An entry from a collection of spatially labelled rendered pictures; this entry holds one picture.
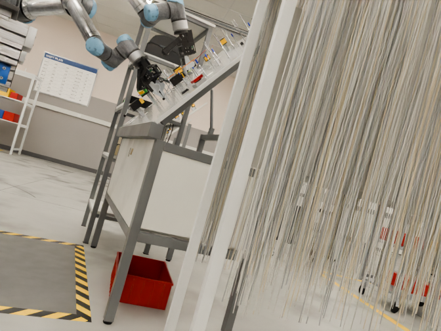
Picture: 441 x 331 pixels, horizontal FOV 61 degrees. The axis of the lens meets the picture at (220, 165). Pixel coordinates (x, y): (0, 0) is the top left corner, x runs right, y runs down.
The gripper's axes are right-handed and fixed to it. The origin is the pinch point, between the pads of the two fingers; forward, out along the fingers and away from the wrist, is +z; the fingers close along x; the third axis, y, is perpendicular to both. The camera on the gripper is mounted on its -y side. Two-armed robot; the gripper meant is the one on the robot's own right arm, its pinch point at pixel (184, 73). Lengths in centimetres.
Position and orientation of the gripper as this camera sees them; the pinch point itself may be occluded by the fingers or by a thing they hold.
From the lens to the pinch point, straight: 191.5
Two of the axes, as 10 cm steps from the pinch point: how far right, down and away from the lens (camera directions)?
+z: 1.7, 9.5, 2.6
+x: -1.8, -2.3, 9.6
